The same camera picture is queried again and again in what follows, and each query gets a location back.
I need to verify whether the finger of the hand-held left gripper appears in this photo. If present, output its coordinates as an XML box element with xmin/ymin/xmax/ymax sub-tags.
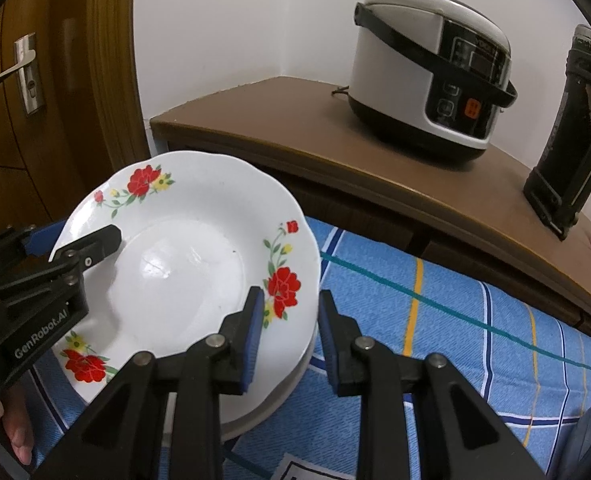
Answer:
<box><xmin>50</xmin><ymin>224</ymin><xmax>123</xmax><ymax>273</ymax></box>
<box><xmin>22</xmin><ymin>220</ymin><xmax>71</xmax><ymax>258</ymax></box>

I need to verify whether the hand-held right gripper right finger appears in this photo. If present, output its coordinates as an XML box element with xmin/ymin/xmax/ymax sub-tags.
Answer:
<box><xmin>318</xmin><ymin>290</ymin><xmax>546</xmax><ymax>480</ymax></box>

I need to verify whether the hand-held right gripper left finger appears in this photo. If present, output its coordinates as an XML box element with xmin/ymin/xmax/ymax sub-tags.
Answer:
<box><xmin>35</xmin><ymin>286</ymin><xmax>266</xmax><ymax>480</ymax></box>

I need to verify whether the plain white round plate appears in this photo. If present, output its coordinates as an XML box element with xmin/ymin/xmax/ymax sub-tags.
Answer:
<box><xmin>218</xmin><ymin>330</ymin><xmax>321</xmax><ymax>443</ymax></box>

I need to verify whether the white plate with red flowers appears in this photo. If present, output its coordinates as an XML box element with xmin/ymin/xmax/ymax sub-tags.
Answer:
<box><xmin>49</xmin><ymin>151</ymin><xmax>322</xmax><ymax>407</ymax></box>

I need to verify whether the person's left hand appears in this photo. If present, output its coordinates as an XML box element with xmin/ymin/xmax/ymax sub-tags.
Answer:
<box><xmin>0</xmin><ymin>390</ymin><xmax>33</xmax><ymax>466</ymax></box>

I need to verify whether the plain brown wooden door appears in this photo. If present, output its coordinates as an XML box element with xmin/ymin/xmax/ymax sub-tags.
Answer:
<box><xmin>0</xmin><ymin>0</ymin><xmax>111</xmax><ymax>241</ymax></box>

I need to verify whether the blue plaid tablecloth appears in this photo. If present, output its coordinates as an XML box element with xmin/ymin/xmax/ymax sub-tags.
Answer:
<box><xmin>25</xmin><ymin>215</ymin><xmax>591</xmax><ymax>480</ymax></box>

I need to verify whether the white paper label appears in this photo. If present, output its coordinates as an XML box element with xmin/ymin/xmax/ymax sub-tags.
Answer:
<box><xmin>270</xmin><ymin>452</ymin><xmax>356</xmax><ymax>480</ymax></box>

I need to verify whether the brown wooden cabinet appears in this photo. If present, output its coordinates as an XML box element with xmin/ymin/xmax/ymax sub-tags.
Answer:
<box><xmin>149</xmin><ymin>76</ymin><xmax>591</xmax><ymax>346</ymax></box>

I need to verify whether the white and black rice cooker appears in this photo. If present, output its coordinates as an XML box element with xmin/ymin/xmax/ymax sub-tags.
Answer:
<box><xmin>346</xmin><ymin>0</ymin><xmax>519</xmax><ymax>163</ymax></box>

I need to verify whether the black thermos flask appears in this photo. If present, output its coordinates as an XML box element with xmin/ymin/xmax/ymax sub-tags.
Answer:
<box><xmin>523</xmin><ymin>24</ymin><xmax>591</xmax><ymax>241</ymax></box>

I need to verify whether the silver door handle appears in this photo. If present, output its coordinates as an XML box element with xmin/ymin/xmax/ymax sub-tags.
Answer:
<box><xmin>0</xmin><ymin>32</ymin><xmax>46</xmax><ymax>118</ymax></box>

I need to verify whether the wooden door frame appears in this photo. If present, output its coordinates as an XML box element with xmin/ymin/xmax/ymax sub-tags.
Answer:
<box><xmin>82</xmin><ymin>0</ymin><xmax>151</xmax><ymax>181</ymax></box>

